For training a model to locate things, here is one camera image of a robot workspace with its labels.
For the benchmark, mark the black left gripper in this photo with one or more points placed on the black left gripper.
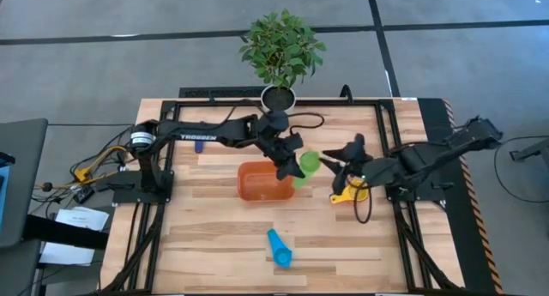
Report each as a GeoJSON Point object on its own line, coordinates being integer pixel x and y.
{"type": "Point", "coordinates": [281, 148]}

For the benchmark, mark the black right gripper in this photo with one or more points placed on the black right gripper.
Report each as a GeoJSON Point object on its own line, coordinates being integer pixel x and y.
{"type": "Point", "coordinates": [360, 167]}

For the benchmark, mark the green plastic measuring cup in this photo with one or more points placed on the green plastic measuring cup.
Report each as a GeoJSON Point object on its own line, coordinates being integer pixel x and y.
{"type": "Point", "coordinates": [309, 162]}

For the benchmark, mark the yellow plastic measuring cup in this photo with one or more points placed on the yellow plastic measuring cup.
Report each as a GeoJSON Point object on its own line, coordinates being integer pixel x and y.
{"type": "Point", "coordinates": [339, 198]}

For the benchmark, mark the orange plastic basket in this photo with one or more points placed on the orange plastic basket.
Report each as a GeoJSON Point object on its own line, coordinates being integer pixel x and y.
{"type": "Point", "coordinates": [261, 184]}

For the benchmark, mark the light blue plastic measuring cup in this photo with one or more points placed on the light blue plastic measuring cup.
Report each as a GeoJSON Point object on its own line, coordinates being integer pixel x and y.
{"type": "Point", "coordinates": [281, 253]}

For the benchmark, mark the purple plastic measuring cup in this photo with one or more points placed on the purple plastic measuring cup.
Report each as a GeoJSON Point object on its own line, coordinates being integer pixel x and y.
{"type": "Point", "coordinates": [199, 148]}

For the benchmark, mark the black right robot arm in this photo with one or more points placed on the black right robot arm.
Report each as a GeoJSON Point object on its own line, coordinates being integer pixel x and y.
{"type": "Point", "coordinates": [429, 158]}

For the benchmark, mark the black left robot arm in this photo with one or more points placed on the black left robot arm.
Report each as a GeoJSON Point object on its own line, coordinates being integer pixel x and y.
{"type": "Point", "coordinates": [197, 136]}

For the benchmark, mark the black mat with hazard stripe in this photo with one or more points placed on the black mat with hazard stripe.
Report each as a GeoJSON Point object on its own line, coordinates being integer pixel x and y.
{"type": "Point", "coordinates": [433, 116]}

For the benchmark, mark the black perforated panel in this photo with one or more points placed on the black perforated panel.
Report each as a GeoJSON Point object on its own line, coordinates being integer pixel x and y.
{"type": "Point", "coordinates": [214, 92]}

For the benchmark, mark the green plant in white pot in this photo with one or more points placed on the green plant in white pot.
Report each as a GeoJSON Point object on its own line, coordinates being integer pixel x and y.
{"type": "Point", "coordinates": [279, 51]}

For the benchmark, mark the grey stand leg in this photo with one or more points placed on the grey stand leg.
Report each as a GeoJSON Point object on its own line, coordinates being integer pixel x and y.
{"type": "Point", "coordinates": [532, 151]}

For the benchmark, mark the black power adapter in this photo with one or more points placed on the black power adapter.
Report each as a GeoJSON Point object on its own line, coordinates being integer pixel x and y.
{"type": "Point", "coordinates": [83, 195]}

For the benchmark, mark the white paper sheet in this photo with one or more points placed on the white paper sheet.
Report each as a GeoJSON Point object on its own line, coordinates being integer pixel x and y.
{"type": "Point", "coordinates": [81, 219]}
{"type": "Point", "coordinates": [64, 254]}

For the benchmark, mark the grey side table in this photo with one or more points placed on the grey side table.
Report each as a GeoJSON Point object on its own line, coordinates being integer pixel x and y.
{"type": "Point", "coordinates": [21, 180]}

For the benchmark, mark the blue box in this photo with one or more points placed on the blue box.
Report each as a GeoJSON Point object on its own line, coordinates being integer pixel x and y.
{"type": "Point", "coordinates": [3, 193]}

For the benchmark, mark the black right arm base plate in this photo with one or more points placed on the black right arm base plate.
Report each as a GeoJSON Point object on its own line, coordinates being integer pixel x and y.
{"type": "Point", "coordinates": [433, 194]}

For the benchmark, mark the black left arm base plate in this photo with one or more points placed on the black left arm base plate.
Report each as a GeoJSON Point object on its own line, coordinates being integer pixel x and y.
{"type": "Point", "coordinates": [128, 195]}

